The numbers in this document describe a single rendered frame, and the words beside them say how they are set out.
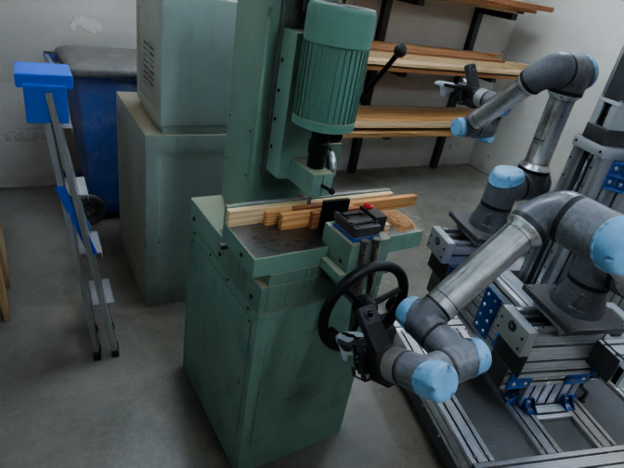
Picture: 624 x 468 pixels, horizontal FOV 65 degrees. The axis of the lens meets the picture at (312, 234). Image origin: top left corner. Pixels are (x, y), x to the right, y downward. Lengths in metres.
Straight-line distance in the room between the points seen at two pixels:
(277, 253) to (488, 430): 1.11
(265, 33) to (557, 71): 0.95
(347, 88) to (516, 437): 1.40
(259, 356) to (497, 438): 0.96
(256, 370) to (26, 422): 0.93
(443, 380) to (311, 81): 0.78
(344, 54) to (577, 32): 3.78
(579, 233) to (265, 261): 0.73
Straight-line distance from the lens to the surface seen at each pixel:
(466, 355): 1.04
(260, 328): 1.43
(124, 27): 3.51
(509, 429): 2.08
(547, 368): 1.70
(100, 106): 2.97
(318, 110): 1.30
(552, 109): 1.96
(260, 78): 1.48
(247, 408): 1.66
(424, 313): 1.10
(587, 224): 1.14
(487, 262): 1.13
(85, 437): 2.05
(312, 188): 1.40
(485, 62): 4.48
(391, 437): 2.14
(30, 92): 1.77
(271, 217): 1.43
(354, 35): 1.28
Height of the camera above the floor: 1.58
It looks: 28 degrees down
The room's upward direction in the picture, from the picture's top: 10 degrees clockwise
